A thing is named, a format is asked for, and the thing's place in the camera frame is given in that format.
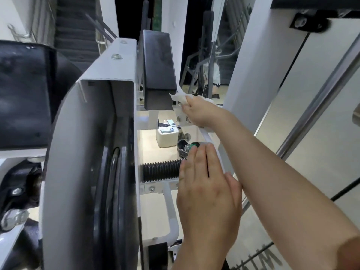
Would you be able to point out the blue dotted wet wipes packet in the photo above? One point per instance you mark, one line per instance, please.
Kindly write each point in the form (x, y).
(168, 130)

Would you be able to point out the cream white storage box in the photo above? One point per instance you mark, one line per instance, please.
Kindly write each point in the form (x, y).
(166, 141)

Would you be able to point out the grey staircase with railing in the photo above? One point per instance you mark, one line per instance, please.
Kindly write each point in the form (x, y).
(73, 30)

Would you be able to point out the white gym machine frame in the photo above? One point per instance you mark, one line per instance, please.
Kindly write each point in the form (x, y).
(76, 151)

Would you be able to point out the black square cushion pad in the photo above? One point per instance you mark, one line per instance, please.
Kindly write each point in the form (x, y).
(25, 98)
(159, 64)

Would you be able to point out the person's right forearm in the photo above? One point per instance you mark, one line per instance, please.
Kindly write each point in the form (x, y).
(281, 188)

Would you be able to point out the silver blue smartphone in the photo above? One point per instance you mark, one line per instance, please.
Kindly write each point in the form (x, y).
(171, 122)

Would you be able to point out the white cleaning wipe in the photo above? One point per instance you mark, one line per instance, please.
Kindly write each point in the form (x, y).
(178, 96)

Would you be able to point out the person's right hand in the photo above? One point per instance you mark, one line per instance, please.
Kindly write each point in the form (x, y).
(204, 111)

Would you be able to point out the person's left hand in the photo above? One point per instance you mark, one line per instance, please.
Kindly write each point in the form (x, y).
(209, 199)

